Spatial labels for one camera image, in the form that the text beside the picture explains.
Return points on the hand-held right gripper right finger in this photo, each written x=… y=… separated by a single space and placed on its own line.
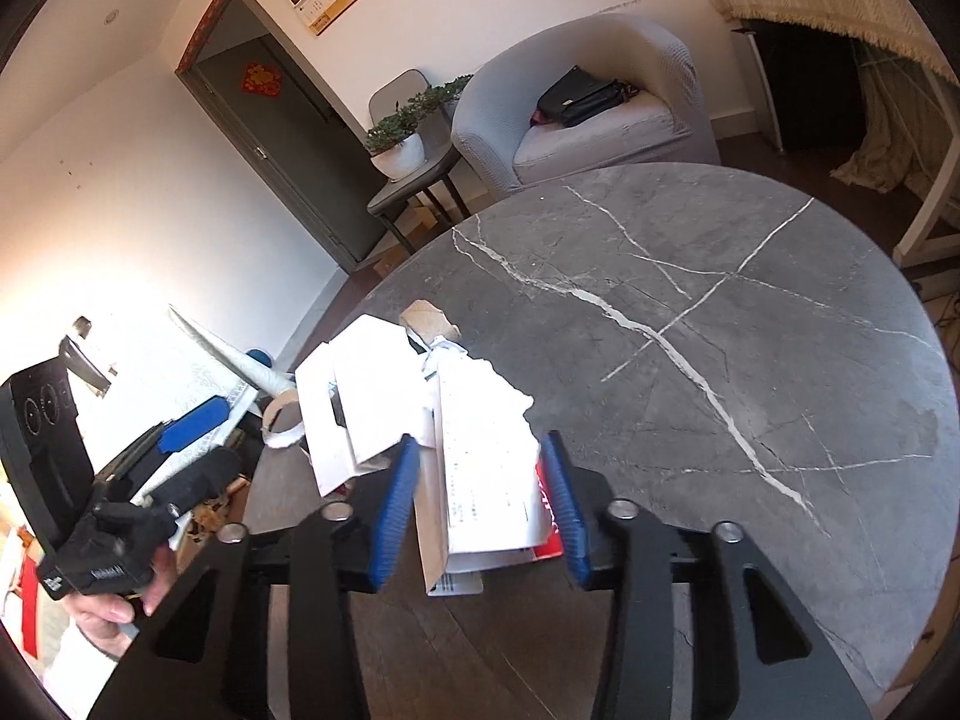
x=562 y=499

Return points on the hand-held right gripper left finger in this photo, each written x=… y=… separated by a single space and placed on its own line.
x=397 y=499

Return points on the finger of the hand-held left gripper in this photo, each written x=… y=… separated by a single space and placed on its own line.
x=191 y=426
x=199 y=480

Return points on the red and white box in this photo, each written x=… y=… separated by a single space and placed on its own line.
x=551 y=532

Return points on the white torn printed paper sheet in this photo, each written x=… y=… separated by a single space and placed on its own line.
x=487 y=457

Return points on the white paper box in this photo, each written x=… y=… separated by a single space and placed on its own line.
x=360 y=390

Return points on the person's left forearm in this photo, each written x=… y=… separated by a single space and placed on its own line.
x=82 y=675

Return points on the person's left hand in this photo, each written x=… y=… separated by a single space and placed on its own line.
x=105 y=611

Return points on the white rolled paper cone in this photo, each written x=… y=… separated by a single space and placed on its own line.
x=225 y=352

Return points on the blue ball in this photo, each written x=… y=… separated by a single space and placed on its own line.
x=259 y=356

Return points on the grey dining chair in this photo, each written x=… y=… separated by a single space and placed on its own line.
x=409 y=191

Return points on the grey door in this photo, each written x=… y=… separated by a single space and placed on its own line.
x=300 y=135

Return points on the potted plant in white pot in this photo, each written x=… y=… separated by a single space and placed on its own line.
x=397 y=150

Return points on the red door decoration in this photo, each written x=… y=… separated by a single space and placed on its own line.
x=259 y=80

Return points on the grey armchair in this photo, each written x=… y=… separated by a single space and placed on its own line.
x=600 y=142

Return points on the black handbag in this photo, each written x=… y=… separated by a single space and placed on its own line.
x=581 y=101

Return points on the black cabinet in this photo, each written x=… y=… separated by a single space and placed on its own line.
x=810 y=82

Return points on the cream hanging blanket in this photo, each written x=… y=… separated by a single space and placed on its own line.
x=892 y=135

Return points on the grey metal bracket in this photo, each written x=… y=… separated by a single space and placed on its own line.
x=79 y=360

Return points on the red door frame banner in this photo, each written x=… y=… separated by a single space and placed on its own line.
x=202 y=30

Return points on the white wooden frame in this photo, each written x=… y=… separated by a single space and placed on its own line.
x=930 y=217

